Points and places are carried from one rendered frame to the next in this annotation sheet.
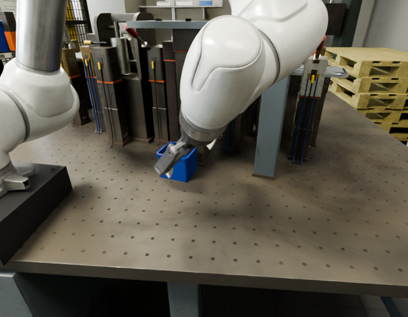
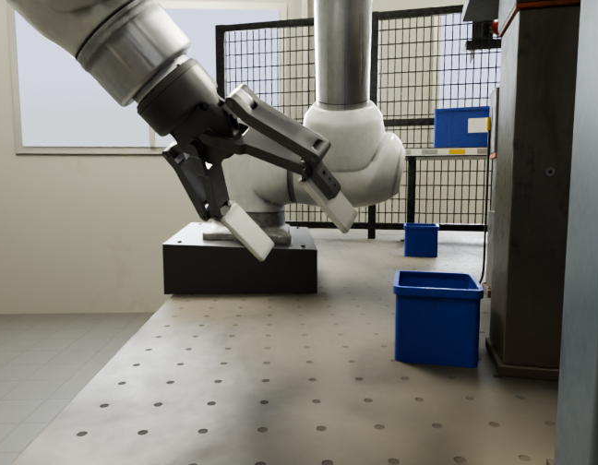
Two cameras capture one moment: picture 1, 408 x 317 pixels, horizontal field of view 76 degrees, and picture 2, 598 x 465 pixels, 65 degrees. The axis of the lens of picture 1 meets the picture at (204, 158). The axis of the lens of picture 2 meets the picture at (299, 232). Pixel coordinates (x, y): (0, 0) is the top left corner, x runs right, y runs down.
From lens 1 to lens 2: 0.76 m
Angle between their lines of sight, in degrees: 81
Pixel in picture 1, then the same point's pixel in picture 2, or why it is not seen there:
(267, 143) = (578, 312)
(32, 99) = not seen: hidden behind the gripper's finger
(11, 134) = (266, 175)
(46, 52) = (326, 77)
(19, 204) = (214, 245)
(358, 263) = not seen: outside the picture
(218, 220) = (239, 407)
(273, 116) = (592, 165)
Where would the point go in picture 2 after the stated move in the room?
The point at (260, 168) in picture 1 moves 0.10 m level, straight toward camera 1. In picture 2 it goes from (564, 449) to (409, 439)
